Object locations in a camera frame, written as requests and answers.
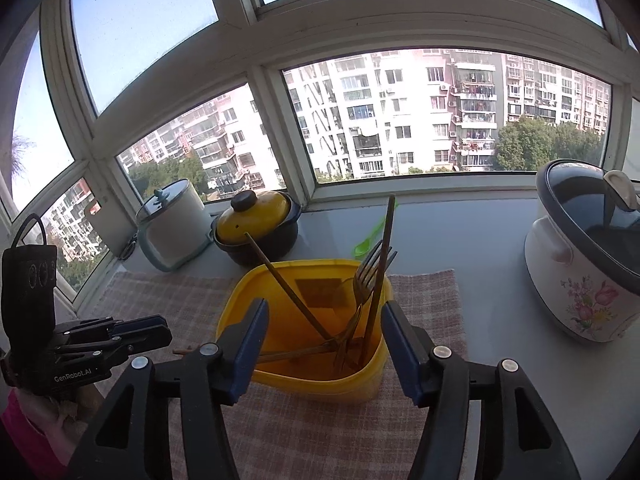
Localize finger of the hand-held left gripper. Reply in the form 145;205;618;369
85;329;173;361
80;315;172;336

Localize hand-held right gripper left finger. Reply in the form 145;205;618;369
67;298;271;480

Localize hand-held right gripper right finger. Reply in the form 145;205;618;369
381;300;581;480

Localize yellow plastic container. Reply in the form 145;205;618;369
215;259;394;404

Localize metal fork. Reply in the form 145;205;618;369
334;240;399;375

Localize green plastic spoon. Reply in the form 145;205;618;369
354;197;401;260

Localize person's left forearm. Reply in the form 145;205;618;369
0;387;88;480

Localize person's left hand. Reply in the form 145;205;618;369
75;382;104;421

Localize pink plaid placemat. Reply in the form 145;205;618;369
80;269;471;480

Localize white pot with teal lid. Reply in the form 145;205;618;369
135;178;214;273

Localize grey cutting board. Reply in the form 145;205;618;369
86;205;128;261

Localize black casserole with yellow lid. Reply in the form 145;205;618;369
211;190;301;267

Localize white floral rice cooker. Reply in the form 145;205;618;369
524;159;640;344

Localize apartment buildings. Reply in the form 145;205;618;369
42;47;613;266

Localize black cable loop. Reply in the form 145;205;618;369
12;213;52;249

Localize white window frame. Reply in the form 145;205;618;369
0;0;640;306

